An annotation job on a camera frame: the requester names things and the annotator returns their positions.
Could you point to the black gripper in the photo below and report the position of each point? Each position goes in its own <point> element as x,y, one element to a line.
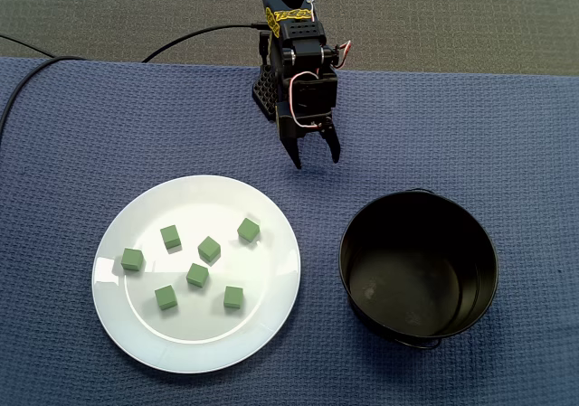
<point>295,136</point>

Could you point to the green cube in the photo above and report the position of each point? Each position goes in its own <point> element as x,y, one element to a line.
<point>248,230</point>
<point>233,297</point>
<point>197,275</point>
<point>132,259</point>
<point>165,297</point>
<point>209,248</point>
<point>170,237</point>

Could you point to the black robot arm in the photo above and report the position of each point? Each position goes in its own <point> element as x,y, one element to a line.
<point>294,31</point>

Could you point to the black metal bucket container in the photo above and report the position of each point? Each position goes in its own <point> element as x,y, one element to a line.
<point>407,288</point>

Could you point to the white round plate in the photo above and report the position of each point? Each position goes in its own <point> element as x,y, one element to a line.
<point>203,333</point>

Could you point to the blue waffle cloth mat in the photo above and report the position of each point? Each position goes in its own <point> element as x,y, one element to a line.
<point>407,144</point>

